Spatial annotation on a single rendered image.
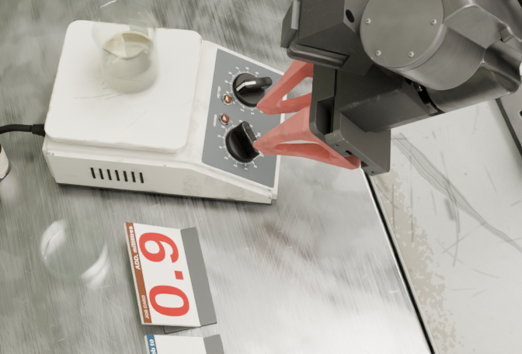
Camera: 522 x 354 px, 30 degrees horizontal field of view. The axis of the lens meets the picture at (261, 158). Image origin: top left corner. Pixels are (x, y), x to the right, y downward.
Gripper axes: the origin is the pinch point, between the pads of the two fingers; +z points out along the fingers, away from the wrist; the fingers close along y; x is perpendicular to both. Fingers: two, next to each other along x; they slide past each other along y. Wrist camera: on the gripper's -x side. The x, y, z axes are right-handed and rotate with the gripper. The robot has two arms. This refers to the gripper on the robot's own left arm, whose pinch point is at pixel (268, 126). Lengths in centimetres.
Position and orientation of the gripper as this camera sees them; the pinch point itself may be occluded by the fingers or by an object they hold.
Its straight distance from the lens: 75.5
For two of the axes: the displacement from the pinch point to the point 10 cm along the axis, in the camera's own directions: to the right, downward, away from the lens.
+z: -7.9, 2.3, 5.7
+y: -0.8, 8.8, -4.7
